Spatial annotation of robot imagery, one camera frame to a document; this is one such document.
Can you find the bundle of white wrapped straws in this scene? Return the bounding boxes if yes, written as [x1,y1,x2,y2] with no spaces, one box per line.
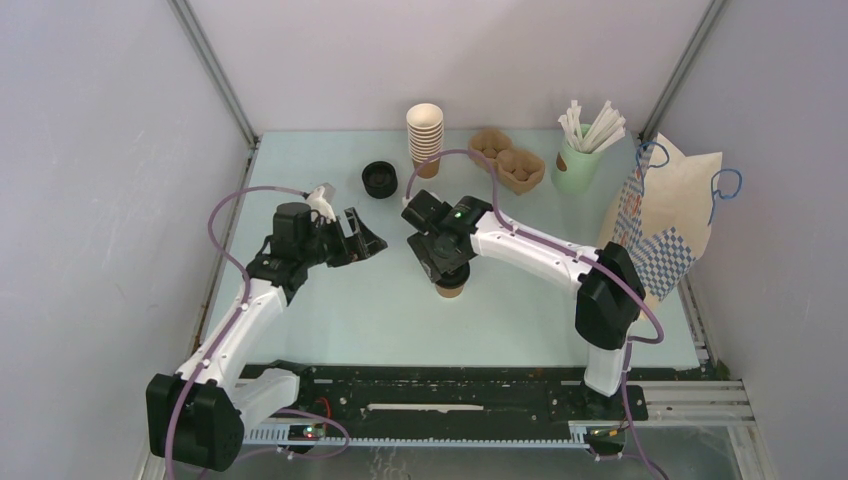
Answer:
[558,100,626,154]

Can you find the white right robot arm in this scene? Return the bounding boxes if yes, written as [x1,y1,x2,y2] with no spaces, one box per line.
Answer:
[401,190,646,418]

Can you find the stack of brown paper cups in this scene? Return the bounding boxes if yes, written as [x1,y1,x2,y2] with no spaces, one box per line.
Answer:
[406,103,444,179]

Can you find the stack of black cup lids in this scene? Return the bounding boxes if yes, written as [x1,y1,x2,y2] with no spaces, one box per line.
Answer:
[361,161,398,199]

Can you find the paper takeout bag blue handles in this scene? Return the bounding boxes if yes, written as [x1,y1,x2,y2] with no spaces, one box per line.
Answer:
[597,133,743,309]

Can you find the single brown paper cup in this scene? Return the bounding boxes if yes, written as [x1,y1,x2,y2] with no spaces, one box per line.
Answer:
[435,279,466,299]

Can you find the brown pulp cup carrier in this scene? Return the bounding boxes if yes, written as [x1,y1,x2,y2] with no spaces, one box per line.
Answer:
[468,128,546,195]

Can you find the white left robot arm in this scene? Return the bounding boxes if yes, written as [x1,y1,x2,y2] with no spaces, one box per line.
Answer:
[146,201,388,472]

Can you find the green straw holder cup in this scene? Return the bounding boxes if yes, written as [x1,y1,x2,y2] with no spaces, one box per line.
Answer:
[552,122,604,194]

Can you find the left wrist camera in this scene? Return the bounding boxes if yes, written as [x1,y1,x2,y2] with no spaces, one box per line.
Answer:
[305,183,337,223]

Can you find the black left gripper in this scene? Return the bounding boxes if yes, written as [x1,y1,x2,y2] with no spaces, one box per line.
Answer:
[299,208,386,268]

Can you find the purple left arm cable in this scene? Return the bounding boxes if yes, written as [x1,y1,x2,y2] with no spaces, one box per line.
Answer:
[162,186,352,480]

